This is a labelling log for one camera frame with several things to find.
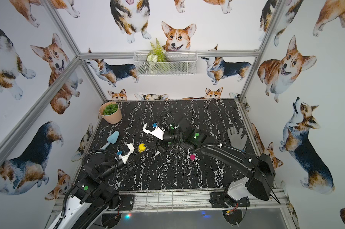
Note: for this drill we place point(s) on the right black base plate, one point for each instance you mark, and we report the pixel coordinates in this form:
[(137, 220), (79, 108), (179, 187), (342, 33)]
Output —
[(222, 200)]

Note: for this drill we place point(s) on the yellow paint jar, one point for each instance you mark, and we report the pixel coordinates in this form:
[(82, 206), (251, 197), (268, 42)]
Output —
[(141, 151)]

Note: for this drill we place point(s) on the light blue garden trowel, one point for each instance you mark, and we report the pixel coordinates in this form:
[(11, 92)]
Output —
[(112, 139)]

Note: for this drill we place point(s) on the green fern plant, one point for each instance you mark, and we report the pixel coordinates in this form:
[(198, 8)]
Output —
[(157, 53)]

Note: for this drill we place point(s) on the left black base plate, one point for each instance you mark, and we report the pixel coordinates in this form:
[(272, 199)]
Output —
[(124, 202)]

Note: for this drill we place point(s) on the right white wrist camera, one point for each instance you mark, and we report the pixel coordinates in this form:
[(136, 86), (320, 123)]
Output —
[(154, 130)]

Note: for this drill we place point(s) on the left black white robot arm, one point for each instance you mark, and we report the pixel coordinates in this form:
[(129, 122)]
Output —
[(90, 197)]

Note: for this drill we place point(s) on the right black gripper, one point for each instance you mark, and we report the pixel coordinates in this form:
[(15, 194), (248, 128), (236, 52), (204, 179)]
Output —
[(160, 145)]

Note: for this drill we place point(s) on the white wire wall basket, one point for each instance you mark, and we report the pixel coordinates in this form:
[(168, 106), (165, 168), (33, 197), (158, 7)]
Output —
[(168, 63)]

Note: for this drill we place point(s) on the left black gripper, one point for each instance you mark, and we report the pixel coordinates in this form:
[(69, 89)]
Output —
[(131, 158)]

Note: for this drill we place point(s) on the grey rubber glove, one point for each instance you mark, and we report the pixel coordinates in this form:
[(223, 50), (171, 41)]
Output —
[(237, 138)]

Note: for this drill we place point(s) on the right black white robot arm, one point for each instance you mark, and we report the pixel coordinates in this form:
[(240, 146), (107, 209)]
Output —
[(258, 171)]

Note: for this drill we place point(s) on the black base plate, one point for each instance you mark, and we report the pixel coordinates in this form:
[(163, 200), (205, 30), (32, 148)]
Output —
[(222, 200), (124, 202)]

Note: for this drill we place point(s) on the beige pot with green plant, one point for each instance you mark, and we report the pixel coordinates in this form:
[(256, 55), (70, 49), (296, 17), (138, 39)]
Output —
[(111, 112)]

